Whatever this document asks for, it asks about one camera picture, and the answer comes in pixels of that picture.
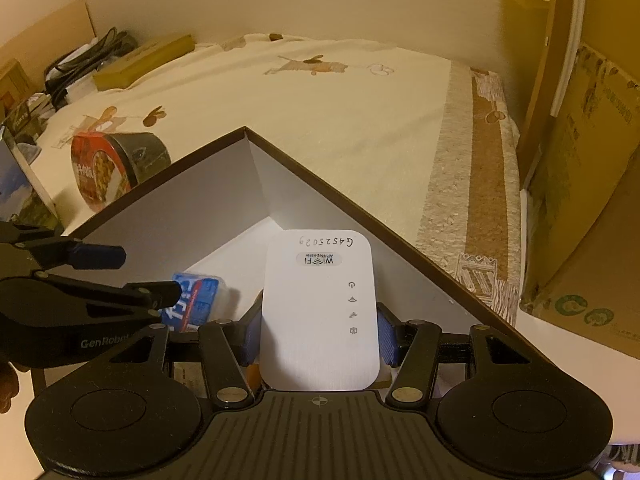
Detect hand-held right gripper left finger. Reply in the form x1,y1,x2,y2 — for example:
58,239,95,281
107,305,263,408

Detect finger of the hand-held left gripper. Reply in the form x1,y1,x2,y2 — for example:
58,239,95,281
30,272,182,311
0,222,127,279

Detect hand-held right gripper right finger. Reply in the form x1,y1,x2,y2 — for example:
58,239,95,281
375,302,538,406

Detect blue toothpaste box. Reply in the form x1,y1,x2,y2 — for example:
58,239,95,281
160,271,228,333

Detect white wifi repeater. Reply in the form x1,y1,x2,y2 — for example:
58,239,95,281
257,230,379,391

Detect brown cardboard box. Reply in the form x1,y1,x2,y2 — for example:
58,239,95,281
30,126,518,391
0,59,33,111

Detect red instant rice bowl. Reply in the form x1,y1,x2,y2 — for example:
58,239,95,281
70,131,173,212

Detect blue milk carton box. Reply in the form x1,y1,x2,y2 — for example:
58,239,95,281
0,125,63,236

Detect small dark boxes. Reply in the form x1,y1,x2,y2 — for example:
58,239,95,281
2,92,56,136

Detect flat tan box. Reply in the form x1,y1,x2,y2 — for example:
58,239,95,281
92,34,196,92

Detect large printed cardboard box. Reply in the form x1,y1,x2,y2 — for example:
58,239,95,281
515,0,640,356

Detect white chair back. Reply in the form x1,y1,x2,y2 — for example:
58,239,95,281
550,0,593,118

